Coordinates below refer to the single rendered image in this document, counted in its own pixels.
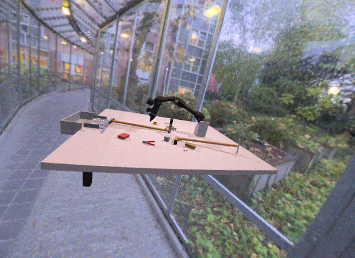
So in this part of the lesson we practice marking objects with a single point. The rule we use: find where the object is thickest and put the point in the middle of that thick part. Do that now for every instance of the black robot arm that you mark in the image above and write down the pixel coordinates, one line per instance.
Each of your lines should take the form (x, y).
(159, 99)

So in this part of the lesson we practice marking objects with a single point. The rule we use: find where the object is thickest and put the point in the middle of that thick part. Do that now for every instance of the red square tile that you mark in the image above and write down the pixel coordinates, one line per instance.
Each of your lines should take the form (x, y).
(123, 136)

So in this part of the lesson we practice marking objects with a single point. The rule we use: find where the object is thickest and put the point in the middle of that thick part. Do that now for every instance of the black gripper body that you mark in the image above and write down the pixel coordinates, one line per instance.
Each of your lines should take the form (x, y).
(153, 112)

